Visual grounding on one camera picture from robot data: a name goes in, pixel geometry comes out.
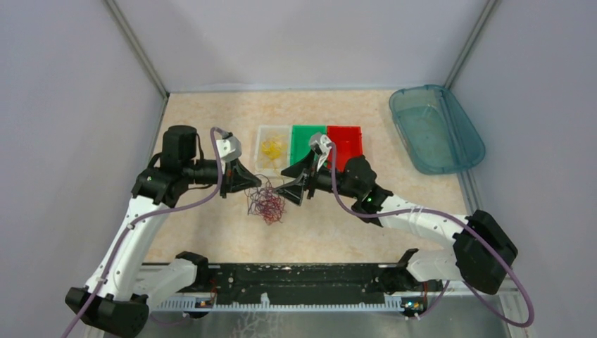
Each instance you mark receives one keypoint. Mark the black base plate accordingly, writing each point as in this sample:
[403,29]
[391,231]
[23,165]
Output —
[307,284]

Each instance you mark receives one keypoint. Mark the white plastic bin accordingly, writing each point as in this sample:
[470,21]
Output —
[272,149]

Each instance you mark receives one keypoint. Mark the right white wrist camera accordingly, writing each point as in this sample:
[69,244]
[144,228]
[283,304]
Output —
[321,145]

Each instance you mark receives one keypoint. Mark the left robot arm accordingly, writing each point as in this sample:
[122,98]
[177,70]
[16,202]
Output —
[114,300]

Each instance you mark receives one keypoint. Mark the red plastic bin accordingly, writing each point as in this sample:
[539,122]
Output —
[348,140]

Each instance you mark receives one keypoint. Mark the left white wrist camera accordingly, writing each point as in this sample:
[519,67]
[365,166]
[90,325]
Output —
[229,148]

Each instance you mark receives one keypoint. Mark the white toothed cable duct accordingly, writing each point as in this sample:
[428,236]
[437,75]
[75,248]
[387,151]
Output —
[192,304]

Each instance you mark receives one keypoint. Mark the green plastic bin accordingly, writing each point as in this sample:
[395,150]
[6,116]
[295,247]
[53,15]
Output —
[300,137]

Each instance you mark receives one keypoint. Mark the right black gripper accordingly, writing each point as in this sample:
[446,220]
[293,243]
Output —
[293,191]

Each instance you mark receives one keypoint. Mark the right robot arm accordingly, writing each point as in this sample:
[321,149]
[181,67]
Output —
[474,248]

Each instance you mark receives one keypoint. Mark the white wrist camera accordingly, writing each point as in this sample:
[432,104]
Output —
[229,148]
[321,145]

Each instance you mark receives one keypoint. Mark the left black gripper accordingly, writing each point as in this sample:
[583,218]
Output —
[236,177]

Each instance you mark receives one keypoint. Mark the teal transparent tub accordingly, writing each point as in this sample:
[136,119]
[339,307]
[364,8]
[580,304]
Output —
[438,135]

